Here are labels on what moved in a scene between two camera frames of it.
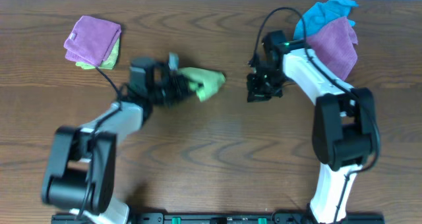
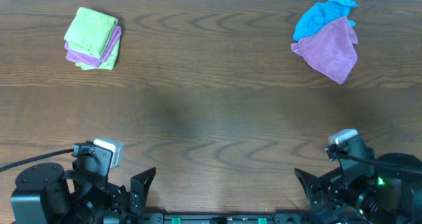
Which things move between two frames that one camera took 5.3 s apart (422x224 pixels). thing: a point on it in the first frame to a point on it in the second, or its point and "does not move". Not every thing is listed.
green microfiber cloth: (203, 82) to (90, 31)
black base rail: (223, 219) does not move
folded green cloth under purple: (106, 64) does not move
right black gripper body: (267, 85) to (339, 197)
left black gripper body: (184, 86) to (123, 196)
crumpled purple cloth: (333, 44) does not move
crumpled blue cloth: (322, 12) does not move
